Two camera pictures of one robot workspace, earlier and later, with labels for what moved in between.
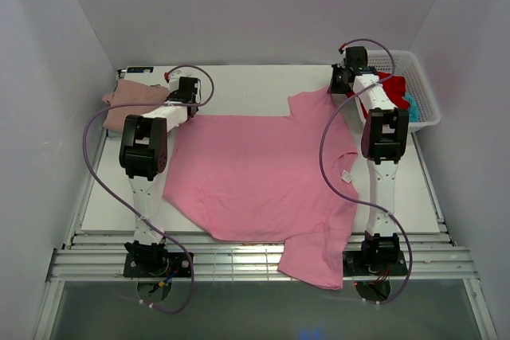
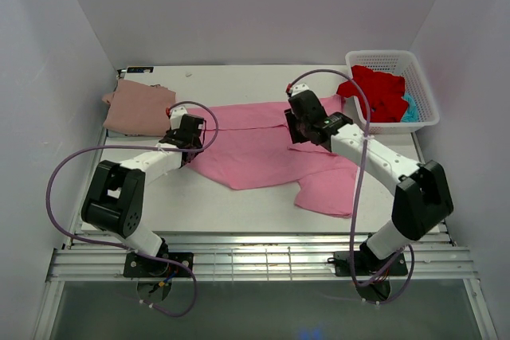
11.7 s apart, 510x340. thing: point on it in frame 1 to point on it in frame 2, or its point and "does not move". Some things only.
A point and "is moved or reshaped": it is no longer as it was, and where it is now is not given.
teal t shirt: x=413 y=109 does not move
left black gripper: x=173 y=95 to x=170 y=133
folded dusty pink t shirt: x=131 y=92 does not move
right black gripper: x=335 y=88 to x=295 y=137
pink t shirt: x=271 y=179 is moved or reshaped
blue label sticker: x=139 y=69 does not move
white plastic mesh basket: x=405 y=64 does not move
